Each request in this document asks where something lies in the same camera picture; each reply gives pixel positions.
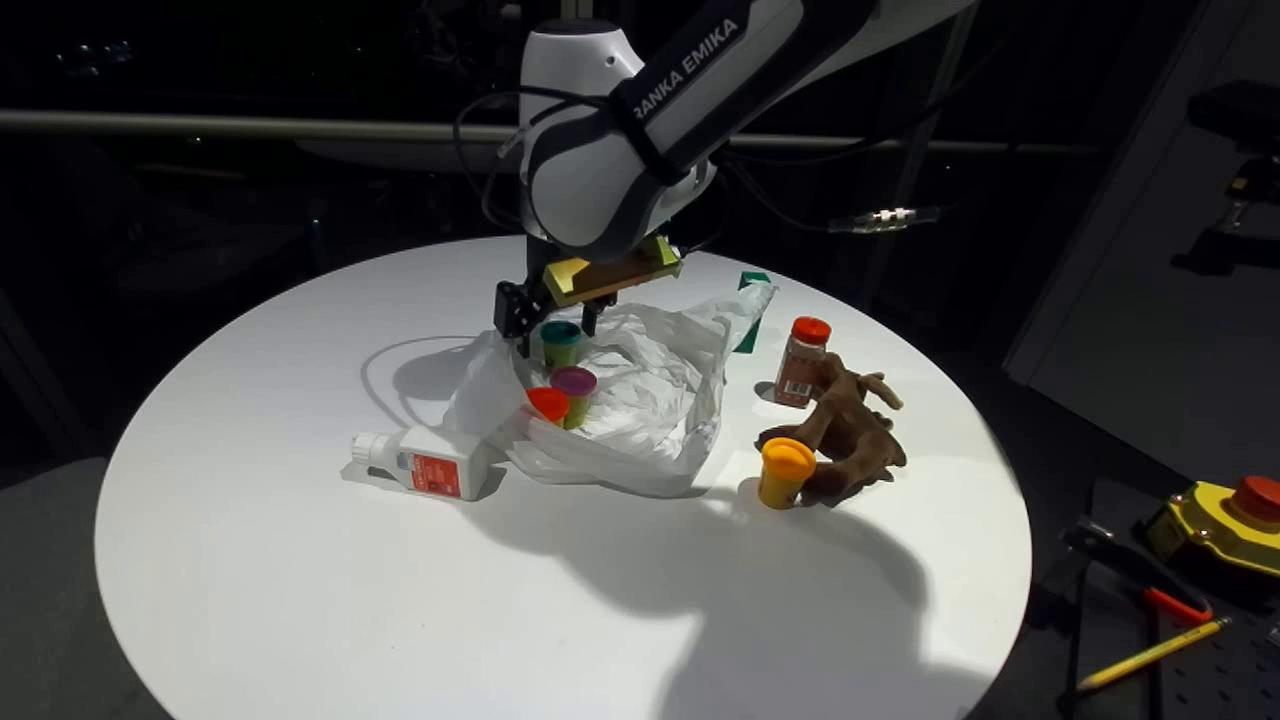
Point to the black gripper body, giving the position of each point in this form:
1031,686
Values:
561,301

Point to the dough tub with teal lid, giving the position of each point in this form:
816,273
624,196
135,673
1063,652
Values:
561,346

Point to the dough tub with purple lid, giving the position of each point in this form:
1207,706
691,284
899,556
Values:
578,391

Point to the dough tub with orange lid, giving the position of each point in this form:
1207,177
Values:
551,400

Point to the green carton box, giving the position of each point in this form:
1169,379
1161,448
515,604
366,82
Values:
755,312

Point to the white plastic bottle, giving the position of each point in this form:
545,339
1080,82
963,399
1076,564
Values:
423,467

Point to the spice jar with red lid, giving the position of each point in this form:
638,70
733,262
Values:
800,358

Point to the dough tub with yellow lid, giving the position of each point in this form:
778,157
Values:
784,469

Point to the brown plush teddy bear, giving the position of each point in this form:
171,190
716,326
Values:
845,424

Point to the white plastic bag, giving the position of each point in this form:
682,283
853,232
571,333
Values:
643,415

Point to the grey horizontal window railing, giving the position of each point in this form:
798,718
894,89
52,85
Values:
265,127

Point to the grey cabinet panel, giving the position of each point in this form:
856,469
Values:
1161,307

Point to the yellow pencil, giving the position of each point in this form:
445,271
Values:
1155,652

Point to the yellow emergency stop button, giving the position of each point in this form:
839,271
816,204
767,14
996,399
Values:
1221,523

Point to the yellow wrist camera box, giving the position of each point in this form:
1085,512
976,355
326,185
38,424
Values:
604,271

